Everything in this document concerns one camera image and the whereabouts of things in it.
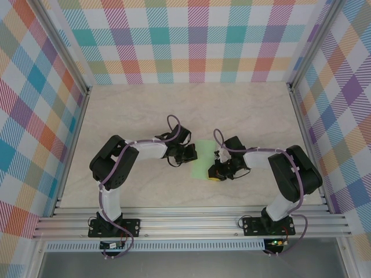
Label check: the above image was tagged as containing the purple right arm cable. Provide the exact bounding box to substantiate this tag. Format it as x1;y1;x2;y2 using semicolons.
213;128;309;257

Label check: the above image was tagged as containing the white slotted cable duct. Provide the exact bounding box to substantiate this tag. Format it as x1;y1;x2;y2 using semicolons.
45;242;266;252

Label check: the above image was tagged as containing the aluminium frame post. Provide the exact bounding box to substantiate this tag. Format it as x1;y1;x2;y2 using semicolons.
30;0;93;95
285;0;345;90

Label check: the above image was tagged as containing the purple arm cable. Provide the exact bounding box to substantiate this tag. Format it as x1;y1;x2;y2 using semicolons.
98;115;183;259
213;128;309;257

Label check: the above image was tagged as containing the thin black gripper cable loop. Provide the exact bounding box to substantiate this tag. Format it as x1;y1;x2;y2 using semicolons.
231;169;252;180
167;158;186;169

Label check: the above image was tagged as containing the aluminium side rail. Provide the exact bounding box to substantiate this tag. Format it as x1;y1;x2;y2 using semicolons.
50;86;93;218
288;83;333;214

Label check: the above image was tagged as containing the light green paper sheet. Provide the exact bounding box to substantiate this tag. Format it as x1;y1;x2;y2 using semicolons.
190;139;217;181

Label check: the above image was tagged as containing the dark circuit board white label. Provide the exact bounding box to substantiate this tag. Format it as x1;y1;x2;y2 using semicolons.
100;242;126;250

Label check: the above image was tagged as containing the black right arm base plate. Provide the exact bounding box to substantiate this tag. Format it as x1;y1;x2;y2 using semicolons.
242;217;296;237

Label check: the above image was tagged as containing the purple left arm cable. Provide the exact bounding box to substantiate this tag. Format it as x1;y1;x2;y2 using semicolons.
98;115;183;259

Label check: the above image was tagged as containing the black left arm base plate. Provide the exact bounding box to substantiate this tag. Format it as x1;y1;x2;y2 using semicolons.
88;218;142;238

